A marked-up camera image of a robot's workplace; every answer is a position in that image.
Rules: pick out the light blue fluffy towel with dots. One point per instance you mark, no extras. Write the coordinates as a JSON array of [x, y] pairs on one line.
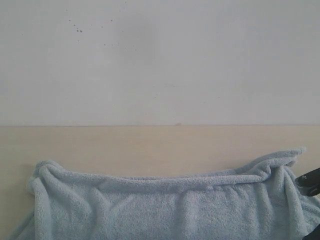
[[258, 201]]

